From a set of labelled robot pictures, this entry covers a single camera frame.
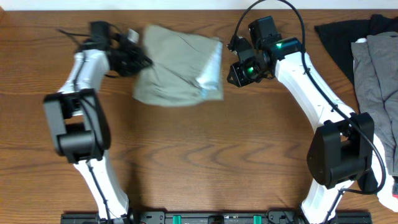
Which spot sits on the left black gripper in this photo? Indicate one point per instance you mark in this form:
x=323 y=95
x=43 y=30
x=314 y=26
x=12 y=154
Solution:
x=135 y=55

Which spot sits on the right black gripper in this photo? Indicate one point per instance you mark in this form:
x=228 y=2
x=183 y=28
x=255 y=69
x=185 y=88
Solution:
x=242 y=80

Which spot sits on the grey-green cotton shorts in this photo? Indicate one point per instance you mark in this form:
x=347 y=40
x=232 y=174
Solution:
x=185 y=70

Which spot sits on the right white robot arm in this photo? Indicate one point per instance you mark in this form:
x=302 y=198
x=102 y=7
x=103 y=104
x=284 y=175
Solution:
x=343 y=147

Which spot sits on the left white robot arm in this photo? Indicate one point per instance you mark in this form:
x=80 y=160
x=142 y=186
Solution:
x=78 y=126

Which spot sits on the black garment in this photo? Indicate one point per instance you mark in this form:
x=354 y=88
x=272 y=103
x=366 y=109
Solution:
x=337 y=38

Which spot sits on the dark grey garment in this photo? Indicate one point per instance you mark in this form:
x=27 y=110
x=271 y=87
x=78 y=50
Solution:
x=375 y=84

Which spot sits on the white patterned cloth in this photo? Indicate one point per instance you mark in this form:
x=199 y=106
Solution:
x=385 y=196

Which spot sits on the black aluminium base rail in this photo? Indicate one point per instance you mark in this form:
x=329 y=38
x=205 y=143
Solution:
x=233 y=217

